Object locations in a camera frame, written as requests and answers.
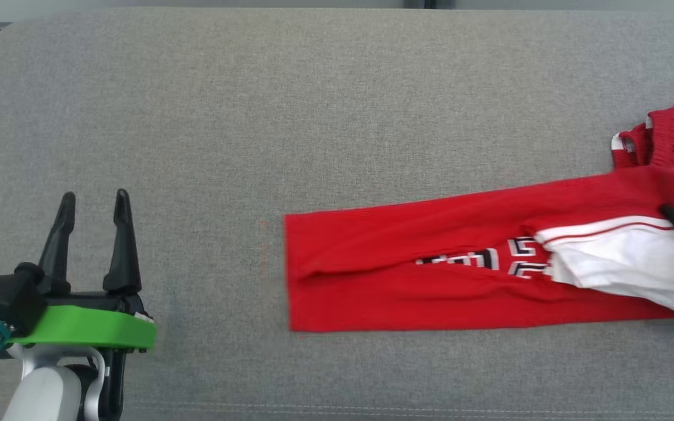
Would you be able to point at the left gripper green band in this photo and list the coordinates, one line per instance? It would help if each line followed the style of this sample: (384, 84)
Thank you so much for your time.
(91, 327)

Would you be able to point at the red jersey with white sleeves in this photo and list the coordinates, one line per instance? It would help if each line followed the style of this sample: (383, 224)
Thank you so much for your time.
(401, 275)

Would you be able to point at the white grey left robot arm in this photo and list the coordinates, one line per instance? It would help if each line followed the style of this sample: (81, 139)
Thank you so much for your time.
(44, 392)

